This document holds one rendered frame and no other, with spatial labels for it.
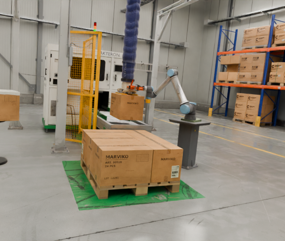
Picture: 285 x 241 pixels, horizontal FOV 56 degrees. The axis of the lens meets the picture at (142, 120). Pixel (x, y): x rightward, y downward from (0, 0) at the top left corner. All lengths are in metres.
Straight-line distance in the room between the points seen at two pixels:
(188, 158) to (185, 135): 0.38
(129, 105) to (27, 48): 8.88
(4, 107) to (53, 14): 9.35
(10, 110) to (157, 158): 2.12
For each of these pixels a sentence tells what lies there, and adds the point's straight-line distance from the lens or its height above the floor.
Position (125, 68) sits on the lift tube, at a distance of 4.52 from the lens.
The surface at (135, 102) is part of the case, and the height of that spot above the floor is 0.97.
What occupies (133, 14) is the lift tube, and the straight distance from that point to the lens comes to 4.62.
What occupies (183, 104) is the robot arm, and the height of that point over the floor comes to 1.02.
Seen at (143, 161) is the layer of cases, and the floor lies 0.41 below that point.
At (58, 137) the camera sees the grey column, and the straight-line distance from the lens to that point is 4.80.
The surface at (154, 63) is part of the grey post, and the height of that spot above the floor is 1.84.
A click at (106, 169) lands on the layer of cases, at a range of 2.95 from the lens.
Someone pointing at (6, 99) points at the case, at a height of 0.91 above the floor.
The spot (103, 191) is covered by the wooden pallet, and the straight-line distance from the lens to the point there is 3.04.
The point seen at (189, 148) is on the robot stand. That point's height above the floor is 0.32.
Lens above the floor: 1.28
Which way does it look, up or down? 8 degrees down
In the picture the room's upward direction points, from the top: 5 degrees clockwise
